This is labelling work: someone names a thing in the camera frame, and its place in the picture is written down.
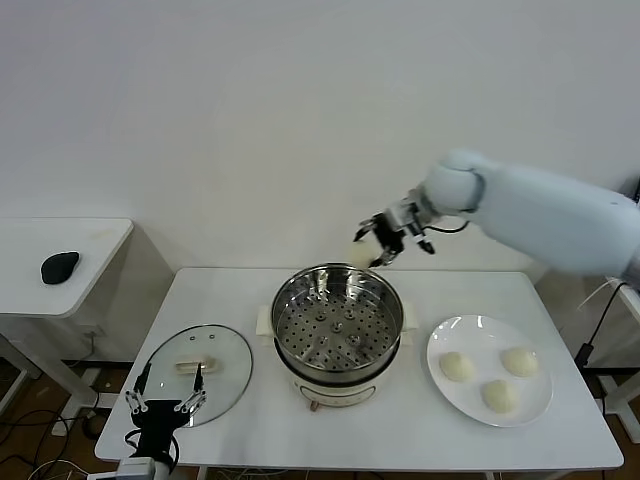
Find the white side table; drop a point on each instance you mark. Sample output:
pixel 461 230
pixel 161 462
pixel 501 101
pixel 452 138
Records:
pixel 60 280

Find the stainless steel steamer basket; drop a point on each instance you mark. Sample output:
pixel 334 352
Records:
pixel 380 310

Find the cream electric cooker pot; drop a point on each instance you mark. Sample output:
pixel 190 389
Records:
pixel 335 390

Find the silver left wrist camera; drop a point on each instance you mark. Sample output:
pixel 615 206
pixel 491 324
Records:
pixel 135 470

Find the white steamed baozi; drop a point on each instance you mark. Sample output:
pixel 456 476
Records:
pixel 500 397
pixel 520 361
pixel 456 367
pixel 360 255

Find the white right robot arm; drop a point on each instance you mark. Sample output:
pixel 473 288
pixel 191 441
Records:
pixel 550 225

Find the black computer mouse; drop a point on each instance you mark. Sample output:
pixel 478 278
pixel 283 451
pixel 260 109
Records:
pixel 59 268

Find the white round plate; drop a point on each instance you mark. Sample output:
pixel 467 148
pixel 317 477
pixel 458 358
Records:
pixel 480 330

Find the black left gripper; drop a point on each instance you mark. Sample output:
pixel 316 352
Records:
pixel 157 422

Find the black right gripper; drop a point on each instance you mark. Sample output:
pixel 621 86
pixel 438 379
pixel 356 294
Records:
pixel 392 232

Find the white floor power strip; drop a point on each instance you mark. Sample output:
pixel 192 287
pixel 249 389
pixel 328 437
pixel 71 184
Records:
pixel 59 430

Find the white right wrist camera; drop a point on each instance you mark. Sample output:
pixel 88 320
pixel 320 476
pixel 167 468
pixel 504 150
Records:
pixel 407 212

